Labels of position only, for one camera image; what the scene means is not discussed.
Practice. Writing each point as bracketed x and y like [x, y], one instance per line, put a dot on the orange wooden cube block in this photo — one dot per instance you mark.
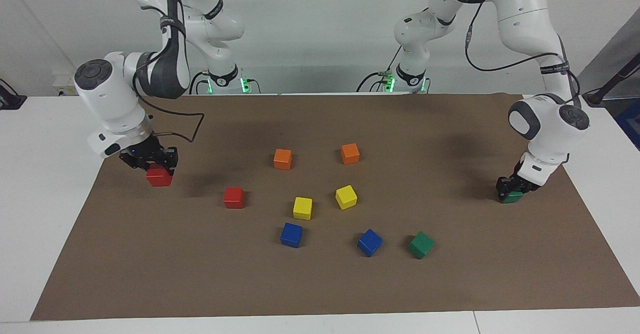
[350, 153]
[282, 158]

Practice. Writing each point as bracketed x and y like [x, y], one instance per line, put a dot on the black tripod pole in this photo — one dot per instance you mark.
[612, 79]

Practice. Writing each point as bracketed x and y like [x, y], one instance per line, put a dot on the blue box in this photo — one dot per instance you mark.
[631, 123]

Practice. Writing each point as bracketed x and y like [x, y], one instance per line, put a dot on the black stand base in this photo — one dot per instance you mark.
[11, 98]

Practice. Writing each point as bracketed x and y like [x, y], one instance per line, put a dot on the brown paper table mat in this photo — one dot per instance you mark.
[320, 274]

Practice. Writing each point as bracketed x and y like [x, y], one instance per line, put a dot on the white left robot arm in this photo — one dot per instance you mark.
[550, 118]

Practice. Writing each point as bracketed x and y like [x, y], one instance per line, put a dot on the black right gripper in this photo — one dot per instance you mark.
[145, 153]

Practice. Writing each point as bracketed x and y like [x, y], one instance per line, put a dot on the red wooden cube block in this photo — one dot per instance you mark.
[159, 178]
[233, 197]

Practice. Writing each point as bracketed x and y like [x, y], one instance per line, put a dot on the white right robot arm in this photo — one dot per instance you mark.
[107, 98]

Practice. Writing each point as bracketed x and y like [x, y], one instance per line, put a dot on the yellow wooden cube block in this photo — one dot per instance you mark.
[346, 197]
[302, 208]

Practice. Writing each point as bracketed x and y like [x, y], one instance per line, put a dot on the white wall socket box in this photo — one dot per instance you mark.
[64, 84]

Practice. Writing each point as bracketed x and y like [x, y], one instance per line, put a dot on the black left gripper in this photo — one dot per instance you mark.
[522, 180]

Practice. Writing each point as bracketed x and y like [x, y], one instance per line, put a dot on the blue wooden cube block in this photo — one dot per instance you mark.
[370, 242]
[291, 235]

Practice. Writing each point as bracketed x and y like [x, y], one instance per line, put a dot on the green wooden cube block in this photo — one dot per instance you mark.
[421, 245]
[512, 198]

